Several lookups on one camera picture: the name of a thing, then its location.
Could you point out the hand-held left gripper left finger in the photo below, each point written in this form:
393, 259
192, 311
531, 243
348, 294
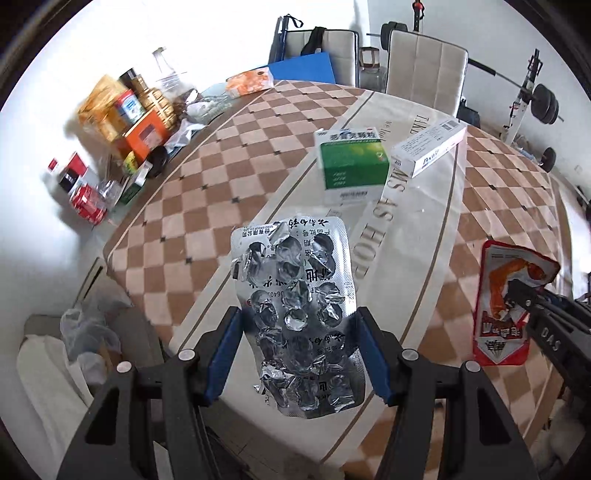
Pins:
224, 355

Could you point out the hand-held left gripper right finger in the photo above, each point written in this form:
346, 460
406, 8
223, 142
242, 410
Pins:
374, 355

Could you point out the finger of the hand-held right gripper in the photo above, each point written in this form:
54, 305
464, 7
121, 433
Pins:
519, 311
526, 291

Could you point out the red snack packet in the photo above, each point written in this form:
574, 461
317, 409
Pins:
496, 332

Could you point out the silver blister pack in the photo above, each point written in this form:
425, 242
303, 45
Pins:
295, 295

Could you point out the barbell on floor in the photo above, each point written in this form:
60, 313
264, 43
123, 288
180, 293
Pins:
548, 159

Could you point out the clear plastic bag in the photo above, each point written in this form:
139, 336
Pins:
87, 337

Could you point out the brown checkered tablecloth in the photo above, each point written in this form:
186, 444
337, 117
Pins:
221, 194

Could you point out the long white box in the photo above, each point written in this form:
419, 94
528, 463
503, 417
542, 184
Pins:
427, 147

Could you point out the dark paper bag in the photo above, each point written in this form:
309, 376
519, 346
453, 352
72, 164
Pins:
470, 116

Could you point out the white barbell rack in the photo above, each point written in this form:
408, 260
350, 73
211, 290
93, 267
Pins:
521, 106

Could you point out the barbell with black plates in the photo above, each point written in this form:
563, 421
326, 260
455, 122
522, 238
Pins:
547, 104

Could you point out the green white medicine box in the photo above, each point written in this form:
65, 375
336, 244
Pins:
353, 166

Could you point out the green white small box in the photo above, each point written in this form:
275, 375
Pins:
133, 183

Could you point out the red cola can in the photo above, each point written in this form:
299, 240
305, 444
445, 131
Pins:
87, 203

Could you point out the black round container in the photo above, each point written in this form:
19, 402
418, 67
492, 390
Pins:
159, 161

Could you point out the crumpled white tissue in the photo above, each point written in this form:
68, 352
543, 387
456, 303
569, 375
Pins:
184, 136

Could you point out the orange box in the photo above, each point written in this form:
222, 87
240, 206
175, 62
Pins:
145, 134

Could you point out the cream padded dining chair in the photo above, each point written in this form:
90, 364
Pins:
341, 55
425, 69

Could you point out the blue red small box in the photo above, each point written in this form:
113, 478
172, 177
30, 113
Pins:
128, 107

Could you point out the orange tissue packet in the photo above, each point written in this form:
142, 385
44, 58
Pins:
249, 82

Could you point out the yellow package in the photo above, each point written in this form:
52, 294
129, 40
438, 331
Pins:
99, 106

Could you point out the clear glass bottle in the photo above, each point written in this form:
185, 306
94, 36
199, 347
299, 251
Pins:
167, 69

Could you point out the blue foam board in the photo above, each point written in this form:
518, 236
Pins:
304, 68

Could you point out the black bag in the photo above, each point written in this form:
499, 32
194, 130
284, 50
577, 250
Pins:
314, 40

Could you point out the black folded frame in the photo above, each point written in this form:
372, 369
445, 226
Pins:
279, 39

